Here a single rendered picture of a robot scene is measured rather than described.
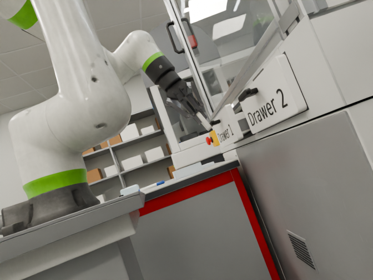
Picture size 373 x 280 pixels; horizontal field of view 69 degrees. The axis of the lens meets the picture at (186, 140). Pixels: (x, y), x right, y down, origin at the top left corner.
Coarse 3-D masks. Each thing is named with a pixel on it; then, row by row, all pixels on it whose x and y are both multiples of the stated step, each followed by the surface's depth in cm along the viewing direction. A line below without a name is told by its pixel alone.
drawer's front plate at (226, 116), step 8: (224, 112) 83; (232, 112) 79; (224, 120) 86; (232, 120) 79; (216, 128) 102; (224, 128) 90; (232, 128) 80; (232, 136) 84; (240, 136) 78; (224, 144) 99
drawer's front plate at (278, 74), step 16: (272, 64) 50; (288, 64) 48; (256, 80) 60; (272, 80) 53; (288, 80) 48; (256, 96) 63; (272, 96) 55; (288, 96) 49; (288, 112) 51; (256, 128) 71
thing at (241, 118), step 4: (240, 112) 81; (236, 116) 81; (240, 116) 81; (244, 116) 81; (240, 120) 80; (244, 120) 80; (240, 124) 80; (244, 124) 80; (248, 124) 80; (240, 128) 80; (244, 128) 80; (248, 128) 80; (244, 132) 80; (248, 132) 90
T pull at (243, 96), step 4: (248, 88) 58; (256, 88) 61; (244, 92) 60; (248, 92) 58; (252, 92) 61; (256, 92) 61; (240, 96) 63; (244, 96) 60; (248, 96) 62; (240, 100) 64
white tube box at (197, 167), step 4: (192, 164) 116; (196, 164) 116; (200, 164) 116; (184, 168) 115; (188, 168) 115; (192, 168) 115; (196, 168) 115; (200, 168) 116; (172, 172) 121; (176, 172) 114; (180, 172) 114; (184, 172) 115; (188, 172) 115; (192, 172) 115; (176, 176) 114; (180, 176) 114; (184, 176) 114
